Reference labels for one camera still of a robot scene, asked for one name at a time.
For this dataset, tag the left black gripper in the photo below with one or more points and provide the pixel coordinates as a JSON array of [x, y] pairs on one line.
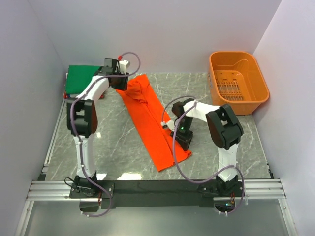
[[123, 85]]

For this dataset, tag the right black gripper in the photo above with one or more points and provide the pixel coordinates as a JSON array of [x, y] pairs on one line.
[[184, 141]]

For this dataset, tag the orange t shirt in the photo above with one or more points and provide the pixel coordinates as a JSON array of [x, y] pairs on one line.
[[146, 112]]

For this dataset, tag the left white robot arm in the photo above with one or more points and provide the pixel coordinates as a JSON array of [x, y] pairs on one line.
[[82, 119]]

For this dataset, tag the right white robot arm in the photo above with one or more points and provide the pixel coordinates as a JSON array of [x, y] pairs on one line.
[[225, 131]]

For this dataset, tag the folded green t shirt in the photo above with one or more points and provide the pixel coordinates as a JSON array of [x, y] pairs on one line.
[[79, 77]]

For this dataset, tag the black base beam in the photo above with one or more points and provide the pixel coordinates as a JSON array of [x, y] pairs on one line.
[[155, 193]]

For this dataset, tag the orange plastic basket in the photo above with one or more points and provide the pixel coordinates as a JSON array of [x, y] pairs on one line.
[[235, 78]]

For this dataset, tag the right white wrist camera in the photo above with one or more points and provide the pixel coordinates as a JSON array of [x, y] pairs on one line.
[[168, 125]]

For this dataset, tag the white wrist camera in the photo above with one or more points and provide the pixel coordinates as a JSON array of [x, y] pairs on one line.
[[168, 125], [123, 64]]

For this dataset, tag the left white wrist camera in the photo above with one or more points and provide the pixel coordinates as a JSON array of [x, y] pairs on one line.
[[123, 64]]

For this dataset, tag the aluminium rail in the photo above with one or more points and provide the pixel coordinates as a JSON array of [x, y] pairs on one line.
[[59, 191]]

